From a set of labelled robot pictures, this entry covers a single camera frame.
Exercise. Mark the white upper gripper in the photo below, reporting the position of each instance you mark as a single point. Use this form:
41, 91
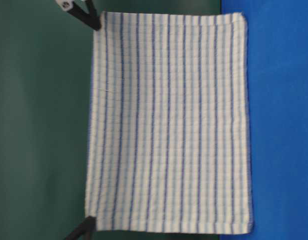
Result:
90, 19

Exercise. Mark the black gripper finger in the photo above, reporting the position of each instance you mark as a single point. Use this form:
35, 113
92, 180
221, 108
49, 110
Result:
78, 231
89, 228

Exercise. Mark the blue white striped towel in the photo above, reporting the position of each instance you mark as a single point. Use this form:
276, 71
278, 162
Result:
169, 147

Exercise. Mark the green curtain backdrop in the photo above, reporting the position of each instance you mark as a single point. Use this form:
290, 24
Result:
45, 73

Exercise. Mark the blue table cloth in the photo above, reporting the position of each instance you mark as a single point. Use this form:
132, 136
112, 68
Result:
278, 97

